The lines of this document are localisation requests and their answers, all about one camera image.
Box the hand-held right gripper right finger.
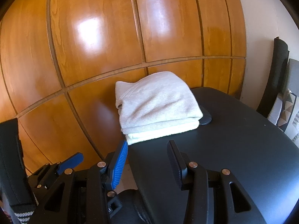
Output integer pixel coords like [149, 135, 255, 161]
[167, 140, 267, 224]

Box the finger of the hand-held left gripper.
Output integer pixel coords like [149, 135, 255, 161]
[28, 152, 84, 193]

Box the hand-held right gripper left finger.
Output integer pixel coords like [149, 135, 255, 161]
[35, 140, 129, 224]

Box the black oval disc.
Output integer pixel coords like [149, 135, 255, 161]
[198, 108, 213, 125]

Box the folded white towel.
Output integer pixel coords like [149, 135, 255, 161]
[114, 71, 204, 145]

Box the tiger print pillow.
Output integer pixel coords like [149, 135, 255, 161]
[278, 89, 299, 148]

